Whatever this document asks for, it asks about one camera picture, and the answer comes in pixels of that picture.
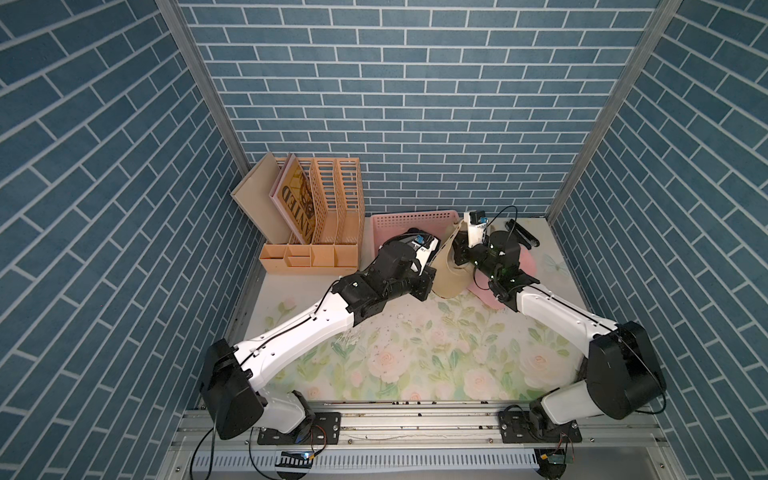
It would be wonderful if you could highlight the floral table mat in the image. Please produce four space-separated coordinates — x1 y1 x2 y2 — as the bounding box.
223 217 628 403

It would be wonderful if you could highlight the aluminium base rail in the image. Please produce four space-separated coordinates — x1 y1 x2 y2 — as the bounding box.
158 402 683 479

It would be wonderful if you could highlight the peach plastic desk organizer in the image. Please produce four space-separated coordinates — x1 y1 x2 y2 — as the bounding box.
259 155 365 275

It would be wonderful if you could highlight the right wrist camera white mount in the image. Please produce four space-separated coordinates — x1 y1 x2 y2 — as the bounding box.
464 210 488 248

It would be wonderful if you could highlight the beige baseball cap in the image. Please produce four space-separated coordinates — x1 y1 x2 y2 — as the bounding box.
431 220 472 299

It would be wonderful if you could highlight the black stapler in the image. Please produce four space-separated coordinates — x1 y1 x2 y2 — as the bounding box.
506 219 540 250

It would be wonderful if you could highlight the wanted poster book pink edge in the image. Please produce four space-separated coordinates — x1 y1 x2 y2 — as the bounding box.
270 153 316 244

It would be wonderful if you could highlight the pink perforated plastic basket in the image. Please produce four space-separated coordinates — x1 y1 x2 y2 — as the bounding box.
371 210 459 255

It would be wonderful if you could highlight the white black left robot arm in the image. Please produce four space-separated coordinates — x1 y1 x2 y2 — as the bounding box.
199 229 440 440

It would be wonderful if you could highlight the black baseball cap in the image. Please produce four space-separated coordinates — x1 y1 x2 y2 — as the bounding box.
397 227 432 242

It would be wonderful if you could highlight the beige flat board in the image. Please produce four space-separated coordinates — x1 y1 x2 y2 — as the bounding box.
231 153 291 244

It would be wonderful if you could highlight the pink baseball cap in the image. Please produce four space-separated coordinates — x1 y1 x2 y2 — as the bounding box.
468 244 539 311

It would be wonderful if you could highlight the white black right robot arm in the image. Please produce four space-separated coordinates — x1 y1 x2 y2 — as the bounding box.
448 229 667 443

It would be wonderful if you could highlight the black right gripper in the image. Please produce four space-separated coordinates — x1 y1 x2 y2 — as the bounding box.
449 232 500 286

